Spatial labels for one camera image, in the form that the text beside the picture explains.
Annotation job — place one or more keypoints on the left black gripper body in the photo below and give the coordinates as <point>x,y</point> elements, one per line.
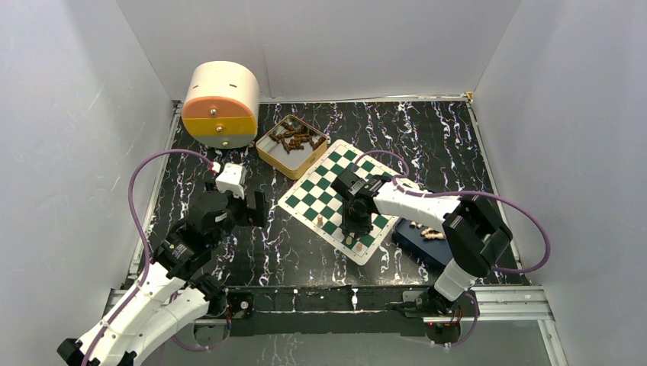
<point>236,214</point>

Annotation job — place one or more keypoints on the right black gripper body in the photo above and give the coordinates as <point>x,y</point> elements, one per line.
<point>348,208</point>

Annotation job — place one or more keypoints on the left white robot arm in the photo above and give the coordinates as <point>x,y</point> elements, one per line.
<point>170,294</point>

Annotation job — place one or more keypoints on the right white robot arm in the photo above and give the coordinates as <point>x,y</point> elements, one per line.
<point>475,231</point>

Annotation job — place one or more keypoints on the green white chess board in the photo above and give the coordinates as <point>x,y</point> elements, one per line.
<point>312,195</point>

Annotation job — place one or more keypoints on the pile of light chess pieces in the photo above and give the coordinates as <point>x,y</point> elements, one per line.
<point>427,232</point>

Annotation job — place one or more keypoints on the pile of dark chess pieces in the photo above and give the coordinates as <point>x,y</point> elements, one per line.
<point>295,138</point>

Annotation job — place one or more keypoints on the dark blue tray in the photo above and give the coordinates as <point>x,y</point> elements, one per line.
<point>434,253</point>

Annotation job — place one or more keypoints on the tan square tin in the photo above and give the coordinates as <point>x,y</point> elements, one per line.
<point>294,164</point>

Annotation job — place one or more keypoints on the cream round drawer box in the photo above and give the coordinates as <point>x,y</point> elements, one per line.
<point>221,107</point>

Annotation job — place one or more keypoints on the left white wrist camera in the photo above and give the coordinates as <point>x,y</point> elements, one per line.
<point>232,179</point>

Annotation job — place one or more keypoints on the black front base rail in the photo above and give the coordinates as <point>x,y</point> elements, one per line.
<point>346,309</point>

